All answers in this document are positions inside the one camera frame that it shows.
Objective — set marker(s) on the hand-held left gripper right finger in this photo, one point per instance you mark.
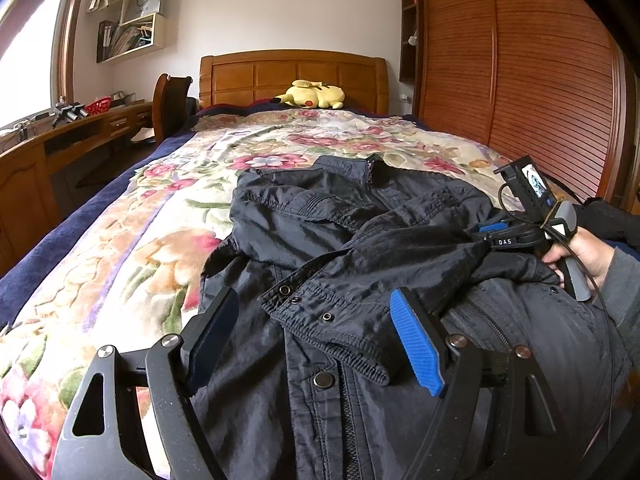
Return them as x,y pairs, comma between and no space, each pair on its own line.
415,340

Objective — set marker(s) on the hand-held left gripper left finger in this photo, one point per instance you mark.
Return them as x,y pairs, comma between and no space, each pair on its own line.
215,335

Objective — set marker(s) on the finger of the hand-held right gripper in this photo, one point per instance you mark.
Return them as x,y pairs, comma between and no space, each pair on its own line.
492,227

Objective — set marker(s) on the black zip jacket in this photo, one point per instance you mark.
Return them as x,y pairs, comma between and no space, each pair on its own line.
325,220

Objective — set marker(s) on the person's right forearm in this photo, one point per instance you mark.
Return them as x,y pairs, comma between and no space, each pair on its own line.
622,290

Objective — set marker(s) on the person's right hand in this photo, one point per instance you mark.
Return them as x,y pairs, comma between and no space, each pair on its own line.
592,260

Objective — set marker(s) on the floral blanket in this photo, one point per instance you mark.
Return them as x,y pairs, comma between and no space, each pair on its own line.
150,240

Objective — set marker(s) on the wooden slatted wardrobe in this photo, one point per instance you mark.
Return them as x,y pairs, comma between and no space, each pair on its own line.
525,60

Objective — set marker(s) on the small white object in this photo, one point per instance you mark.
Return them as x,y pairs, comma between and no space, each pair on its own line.
413,37

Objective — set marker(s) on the yellow plush toy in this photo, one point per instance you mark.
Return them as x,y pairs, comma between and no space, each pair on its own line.
315,95

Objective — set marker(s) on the wooden chair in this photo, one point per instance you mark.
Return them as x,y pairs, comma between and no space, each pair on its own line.
167,105

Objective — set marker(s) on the wooden desk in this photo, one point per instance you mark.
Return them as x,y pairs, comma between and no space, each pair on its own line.
25,175

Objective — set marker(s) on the red basket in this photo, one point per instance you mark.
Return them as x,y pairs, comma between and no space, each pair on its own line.
98,106

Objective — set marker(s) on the metal bowl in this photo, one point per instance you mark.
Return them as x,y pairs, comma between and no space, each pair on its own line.
119,96

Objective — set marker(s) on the wooden bed headboard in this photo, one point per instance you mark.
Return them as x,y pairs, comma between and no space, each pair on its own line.
240,77

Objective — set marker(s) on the black metal tool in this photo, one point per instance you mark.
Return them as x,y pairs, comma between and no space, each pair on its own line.
70,112

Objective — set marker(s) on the row of books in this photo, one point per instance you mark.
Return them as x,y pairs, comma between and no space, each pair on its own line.
120,40

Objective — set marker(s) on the wooden framed window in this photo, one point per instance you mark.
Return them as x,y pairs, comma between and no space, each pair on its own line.
25,60

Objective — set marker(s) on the white paper bag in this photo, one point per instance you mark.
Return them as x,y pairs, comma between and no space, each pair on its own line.
142,5

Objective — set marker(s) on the white wall shelf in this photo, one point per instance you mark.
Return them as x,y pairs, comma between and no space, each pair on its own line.
157,30

